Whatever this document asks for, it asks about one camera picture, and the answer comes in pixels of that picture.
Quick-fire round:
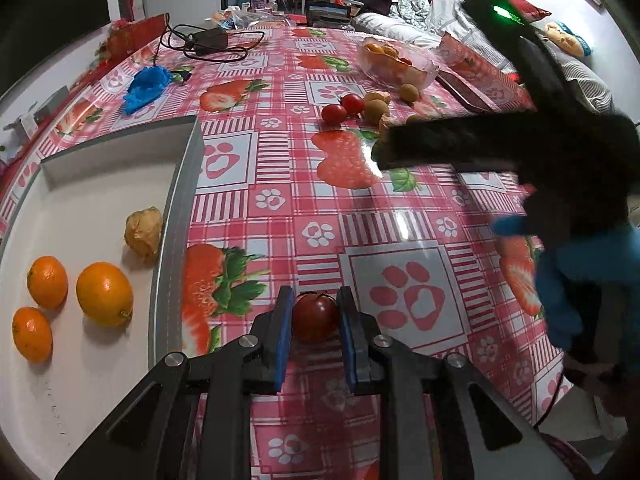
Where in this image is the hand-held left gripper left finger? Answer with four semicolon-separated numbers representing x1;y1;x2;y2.
55;285;296;480

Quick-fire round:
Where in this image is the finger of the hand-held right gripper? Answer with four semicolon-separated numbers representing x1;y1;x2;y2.
372;115;526;172

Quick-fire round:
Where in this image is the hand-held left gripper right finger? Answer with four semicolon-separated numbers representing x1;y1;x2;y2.
336;286;576;480

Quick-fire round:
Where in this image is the clear glass bowl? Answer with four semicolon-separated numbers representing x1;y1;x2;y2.
361;37;441;92

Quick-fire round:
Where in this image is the white shallow cardboard box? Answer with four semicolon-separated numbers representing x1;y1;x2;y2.
0;115;206;480

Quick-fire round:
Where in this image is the person's right hand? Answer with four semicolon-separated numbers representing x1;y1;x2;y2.
492;215;640;356

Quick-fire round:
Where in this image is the grey striped sofa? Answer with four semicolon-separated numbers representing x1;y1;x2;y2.
350;0;616;111

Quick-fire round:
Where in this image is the plush dog pillow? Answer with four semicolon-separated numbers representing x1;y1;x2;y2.
542;21;593;58

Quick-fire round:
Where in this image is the red checked strawberry tablecloth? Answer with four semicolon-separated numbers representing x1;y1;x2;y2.
0;22;601;480

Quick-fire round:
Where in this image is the patterned crumpled blanket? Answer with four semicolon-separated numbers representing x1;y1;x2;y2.
390;0;436;18

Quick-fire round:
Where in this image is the red embroidered pillow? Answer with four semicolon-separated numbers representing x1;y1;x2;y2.
500;0;551;23

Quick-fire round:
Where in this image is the black rectangular box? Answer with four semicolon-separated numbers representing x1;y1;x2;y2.
305;2;353;28

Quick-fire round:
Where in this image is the clear plastic bag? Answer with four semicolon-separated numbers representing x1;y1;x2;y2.
210;5;281;28

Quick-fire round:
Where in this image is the black power adapter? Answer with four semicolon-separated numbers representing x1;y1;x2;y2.
192;29;230;56

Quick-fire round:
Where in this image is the crumpled blue glove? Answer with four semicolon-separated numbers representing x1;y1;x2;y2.
121;66;173;116

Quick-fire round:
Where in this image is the small grey box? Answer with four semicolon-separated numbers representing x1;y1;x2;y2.
35;85;71;118

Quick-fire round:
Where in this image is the red gift box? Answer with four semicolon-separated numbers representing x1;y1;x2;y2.
107;14;171;58

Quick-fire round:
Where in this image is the small white box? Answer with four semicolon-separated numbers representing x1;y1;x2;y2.
2;110;41;143

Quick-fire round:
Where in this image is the black flat television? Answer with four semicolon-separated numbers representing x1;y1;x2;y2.
0;0;111;101

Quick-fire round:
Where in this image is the black adapter cable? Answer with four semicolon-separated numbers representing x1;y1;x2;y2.
159;12;266;63

